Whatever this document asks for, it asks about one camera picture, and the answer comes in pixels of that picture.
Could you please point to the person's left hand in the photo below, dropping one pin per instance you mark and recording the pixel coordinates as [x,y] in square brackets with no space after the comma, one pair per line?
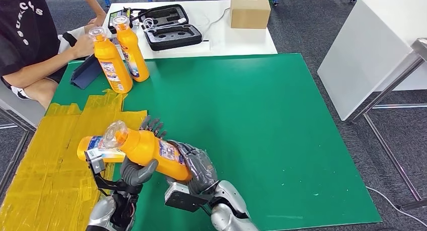
[98,21]

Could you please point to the brown cardboard box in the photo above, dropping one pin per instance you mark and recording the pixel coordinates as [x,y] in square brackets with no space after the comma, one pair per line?
[250,11]

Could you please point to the green table mat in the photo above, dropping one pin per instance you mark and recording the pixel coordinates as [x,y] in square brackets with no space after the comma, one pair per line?
[233,106]

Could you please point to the blue tablet case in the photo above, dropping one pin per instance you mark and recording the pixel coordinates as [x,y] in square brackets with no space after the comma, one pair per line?
[85,72]

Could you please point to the grey metal bench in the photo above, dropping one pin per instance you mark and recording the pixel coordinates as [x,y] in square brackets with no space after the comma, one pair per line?
[20,111]

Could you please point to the person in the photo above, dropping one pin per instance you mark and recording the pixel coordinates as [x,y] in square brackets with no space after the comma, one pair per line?
[26,29]

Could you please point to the person's right forearm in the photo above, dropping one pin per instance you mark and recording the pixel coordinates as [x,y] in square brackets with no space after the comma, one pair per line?
[40,71]

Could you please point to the white adapter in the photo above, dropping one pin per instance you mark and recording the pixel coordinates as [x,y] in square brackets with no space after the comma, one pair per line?
[182,20]

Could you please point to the black foam-lined case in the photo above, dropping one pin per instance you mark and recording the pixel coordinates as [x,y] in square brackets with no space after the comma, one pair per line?
[173,36]

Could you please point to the white side table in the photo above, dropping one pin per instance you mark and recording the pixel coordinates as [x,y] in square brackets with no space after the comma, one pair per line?
[367,49]

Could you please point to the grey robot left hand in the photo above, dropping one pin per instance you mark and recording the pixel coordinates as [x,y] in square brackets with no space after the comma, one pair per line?
[133,174]

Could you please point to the person's right hand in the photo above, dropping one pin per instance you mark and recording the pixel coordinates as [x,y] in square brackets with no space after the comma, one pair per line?
[83,47]

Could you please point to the metal table frame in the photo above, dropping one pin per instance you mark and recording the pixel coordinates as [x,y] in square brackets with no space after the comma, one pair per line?
[393,78]

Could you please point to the orange detergent bottle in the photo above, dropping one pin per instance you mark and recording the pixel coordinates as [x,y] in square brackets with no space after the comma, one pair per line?
[135,56]
[143,149]
[90,146]
[110,66]

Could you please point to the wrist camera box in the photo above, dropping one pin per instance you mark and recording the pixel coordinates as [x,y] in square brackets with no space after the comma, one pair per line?
[95,161]
[181,197]

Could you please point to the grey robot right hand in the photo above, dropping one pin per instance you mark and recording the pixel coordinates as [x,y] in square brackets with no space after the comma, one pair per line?
[201,171]

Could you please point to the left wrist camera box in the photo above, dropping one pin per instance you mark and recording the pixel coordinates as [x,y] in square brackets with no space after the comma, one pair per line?
[95,161]

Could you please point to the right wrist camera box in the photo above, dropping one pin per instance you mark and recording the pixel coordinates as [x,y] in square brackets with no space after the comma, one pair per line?
[181,197]

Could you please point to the yellow taped cardboard sheet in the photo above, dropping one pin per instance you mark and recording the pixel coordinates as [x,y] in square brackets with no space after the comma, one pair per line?
[43,169]

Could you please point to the black handheld controller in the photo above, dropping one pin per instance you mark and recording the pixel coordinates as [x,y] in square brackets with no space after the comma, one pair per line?
[113,13]

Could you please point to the person's left forearm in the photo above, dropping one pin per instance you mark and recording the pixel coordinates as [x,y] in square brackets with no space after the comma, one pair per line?
[91,1]

